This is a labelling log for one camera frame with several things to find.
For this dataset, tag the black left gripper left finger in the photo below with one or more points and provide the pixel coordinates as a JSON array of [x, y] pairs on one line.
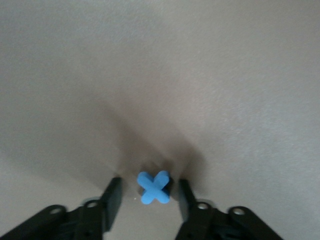
[[110, 200]]

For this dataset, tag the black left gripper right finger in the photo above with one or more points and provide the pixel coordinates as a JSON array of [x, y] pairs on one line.
[[187, 202]]

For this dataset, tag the blue lowercase letter x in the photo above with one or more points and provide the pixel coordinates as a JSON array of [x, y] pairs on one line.
[[153, 190]]

